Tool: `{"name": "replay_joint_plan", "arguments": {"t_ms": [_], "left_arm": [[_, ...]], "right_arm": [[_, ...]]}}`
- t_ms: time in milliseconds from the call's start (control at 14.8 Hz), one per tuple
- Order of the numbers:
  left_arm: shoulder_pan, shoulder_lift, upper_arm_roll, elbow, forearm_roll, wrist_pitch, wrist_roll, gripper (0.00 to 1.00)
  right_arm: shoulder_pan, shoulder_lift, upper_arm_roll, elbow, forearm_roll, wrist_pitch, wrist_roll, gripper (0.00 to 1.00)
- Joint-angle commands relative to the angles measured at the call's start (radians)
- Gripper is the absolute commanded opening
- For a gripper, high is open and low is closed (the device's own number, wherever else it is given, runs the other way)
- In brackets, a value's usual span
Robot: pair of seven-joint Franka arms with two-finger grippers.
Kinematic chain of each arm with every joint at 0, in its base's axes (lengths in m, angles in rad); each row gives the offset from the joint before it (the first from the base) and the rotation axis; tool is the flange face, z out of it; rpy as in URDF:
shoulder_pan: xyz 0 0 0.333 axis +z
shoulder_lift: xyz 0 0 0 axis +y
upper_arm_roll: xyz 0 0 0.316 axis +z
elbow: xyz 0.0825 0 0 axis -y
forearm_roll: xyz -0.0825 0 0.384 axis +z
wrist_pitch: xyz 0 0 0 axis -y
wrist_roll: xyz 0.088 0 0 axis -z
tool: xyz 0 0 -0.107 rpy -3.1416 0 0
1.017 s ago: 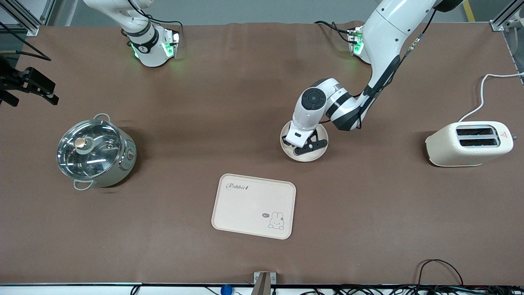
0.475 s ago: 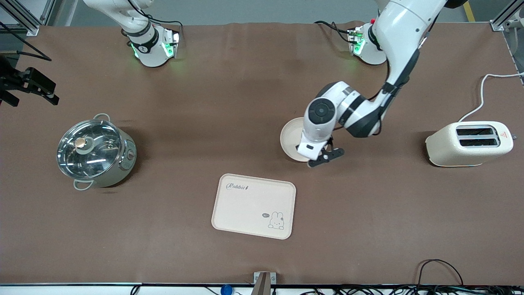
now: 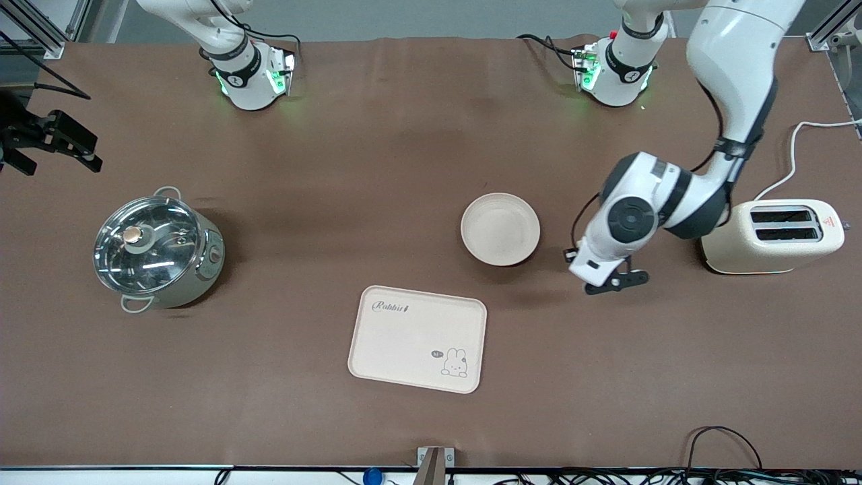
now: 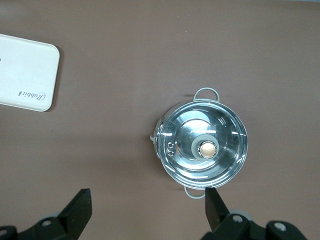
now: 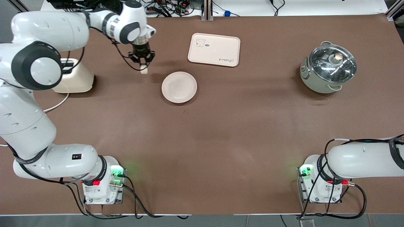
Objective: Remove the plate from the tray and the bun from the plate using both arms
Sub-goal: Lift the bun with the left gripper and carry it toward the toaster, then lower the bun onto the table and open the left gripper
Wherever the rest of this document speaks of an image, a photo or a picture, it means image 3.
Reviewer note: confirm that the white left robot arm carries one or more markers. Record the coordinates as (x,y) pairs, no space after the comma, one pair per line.
(734,60)

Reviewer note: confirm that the glass pot lid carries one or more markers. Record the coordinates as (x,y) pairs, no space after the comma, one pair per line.
(155,259)

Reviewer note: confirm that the grey metal camera bracket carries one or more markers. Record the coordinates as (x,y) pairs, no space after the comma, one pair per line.
(431,465)

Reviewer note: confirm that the cream rabbit print tray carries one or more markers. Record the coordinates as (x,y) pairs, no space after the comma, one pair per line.
(404,337)

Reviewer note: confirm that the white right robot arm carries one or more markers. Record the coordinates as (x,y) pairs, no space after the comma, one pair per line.
(246,87)

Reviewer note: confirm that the silver electric cooking pot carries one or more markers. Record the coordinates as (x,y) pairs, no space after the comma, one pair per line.
(202,273)

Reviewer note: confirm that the cream two-slot toaster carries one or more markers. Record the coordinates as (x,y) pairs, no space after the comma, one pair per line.
(747,252)

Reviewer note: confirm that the blue round knob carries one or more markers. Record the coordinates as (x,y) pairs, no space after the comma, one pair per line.
(372,477)

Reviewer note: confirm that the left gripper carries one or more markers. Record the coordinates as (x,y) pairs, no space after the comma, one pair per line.
(567,252)

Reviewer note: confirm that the aluminium frame profile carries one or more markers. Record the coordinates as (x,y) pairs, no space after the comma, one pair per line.
(832,30)
(40,30)

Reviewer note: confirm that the cream round plate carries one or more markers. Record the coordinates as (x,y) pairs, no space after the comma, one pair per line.
(500,229)

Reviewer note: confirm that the brown table cover mat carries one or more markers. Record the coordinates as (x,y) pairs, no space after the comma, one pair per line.
(337,168)

